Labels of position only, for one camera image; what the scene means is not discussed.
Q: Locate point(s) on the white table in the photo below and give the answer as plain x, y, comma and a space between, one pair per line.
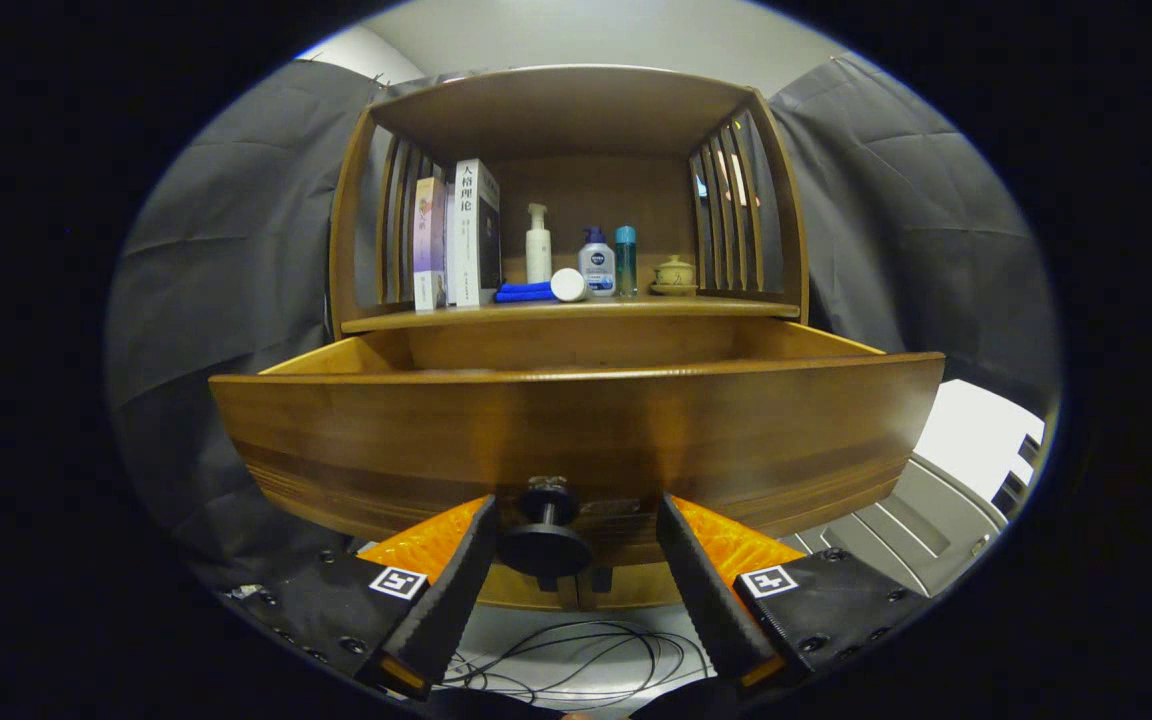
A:
976, 430

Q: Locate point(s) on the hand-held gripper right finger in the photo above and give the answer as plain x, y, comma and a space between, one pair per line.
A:
701, 590

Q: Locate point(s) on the wooden countertop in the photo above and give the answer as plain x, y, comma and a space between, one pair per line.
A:
676, 308

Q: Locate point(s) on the grey slatted chair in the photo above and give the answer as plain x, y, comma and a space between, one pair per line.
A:
921, 520

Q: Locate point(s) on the black drawer knob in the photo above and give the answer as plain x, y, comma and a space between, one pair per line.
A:
546, 548

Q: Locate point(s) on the thick white black book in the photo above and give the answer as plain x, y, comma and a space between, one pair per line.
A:
476, 235

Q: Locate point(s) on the wooden cabinet door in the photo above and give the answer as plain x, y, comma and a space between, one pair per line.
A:
511, 592
646, 587

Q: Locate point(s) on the purple book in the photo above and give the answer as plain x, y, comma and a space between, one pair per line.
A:
428, 240

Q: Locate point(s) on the blue folded cloth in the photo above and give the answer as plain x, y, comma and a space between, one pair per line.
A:
524, 292

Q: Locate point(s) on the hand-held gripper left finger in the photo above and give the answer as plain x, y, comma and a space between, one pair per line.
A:
456, 600

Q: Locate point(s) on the beige lidded teacup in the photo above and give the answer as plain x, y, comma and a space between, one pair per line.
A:
674, 275

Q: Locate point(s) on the thin white book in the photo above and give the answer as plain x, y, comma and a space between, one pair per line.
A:
450, 245

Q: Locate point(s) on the teal bottle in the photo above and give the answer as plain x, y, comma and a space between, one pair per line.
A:
626, 262

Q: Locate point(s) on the brown wooden drawer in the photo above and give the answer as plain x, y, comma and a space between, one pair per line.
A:
586, 430

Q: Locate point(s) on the black backdrop cloth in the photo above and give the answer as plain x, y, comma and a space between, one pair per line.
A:
236, 300

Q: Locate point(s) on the white pump bottle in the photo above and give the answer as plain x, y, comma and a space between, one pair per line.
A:
538, 250

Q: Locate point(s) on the white bottle blue cap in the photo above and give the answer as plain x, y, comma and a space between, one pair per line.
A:
596, 268

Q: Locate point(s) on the white green squeeze tube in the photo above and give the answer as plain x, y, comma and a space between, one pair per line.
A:
568, 285

